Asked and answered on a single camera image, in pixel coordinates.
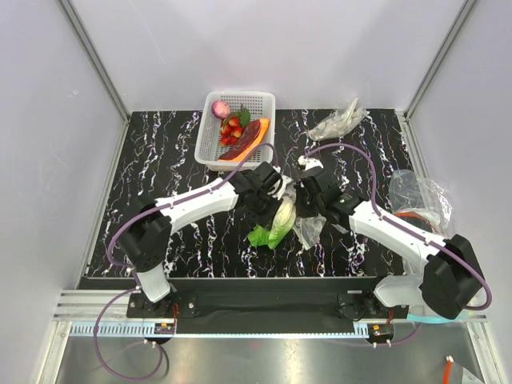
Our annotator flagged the green lettuce head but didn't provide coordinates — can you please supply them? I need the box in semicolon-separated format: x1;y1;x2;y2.
248;197;296;250

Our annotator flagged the zip bag with white slices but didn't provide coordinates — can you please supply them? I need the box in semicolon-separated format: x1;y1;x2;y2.
271;174;327;251

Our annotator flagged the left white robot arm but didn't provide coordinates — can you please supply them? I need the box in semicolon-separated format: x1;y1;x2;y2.
114;162;291;317

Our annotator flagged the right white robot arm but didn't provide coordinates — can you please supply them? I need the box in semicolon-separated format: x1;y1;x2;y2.
295;166;485;320

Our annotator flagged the back bag of slices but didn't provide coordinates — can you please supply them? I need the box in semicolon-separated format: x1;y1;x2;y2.
307;98;369;142

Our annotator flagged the orange papaya slice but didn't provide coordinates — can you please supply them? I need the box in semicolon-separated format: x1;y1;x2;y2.
218;118;270;162

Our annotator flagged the red cherry bunch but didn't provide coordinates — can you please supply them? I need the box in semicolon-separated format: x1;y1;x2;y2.
220;107;250;146

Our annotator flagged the white perforated plastic basket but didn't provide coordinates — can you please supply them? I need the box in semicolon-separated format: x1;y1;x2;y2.
194;90;276;172

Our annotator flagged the crumpled clear bags pile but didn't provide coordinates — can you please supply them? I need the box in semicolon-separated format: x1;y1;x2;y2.
388;170;454;237

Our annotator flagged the purple onion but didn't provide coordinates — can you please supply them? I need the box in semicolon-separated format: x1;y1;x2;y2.
211;100;231;120

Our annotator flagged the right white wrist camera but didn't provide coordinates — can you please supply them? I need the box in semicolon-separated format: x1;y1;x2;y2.
298;156;323;171

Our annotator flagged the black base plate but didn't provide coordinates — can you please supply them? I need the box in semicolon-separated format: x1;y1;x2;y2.
127;277;407;321

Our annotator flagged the white slotted cable duct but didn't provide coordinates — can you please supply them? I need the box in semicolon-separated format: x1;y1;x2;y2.
70;321;369;339

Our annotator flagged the left aluminium frame post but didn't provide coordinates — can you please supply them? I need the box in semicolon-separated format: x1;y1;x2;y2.
57;0;131;123

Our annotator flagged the aluminium frame post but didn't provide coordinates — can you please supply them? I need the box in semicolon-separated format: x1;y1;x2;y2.
57;0;131;123
403;0;479;121

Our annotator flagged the right aluminium frame post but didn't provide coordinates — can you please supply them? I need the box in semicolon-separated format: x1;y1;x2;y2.
403;0;479;121

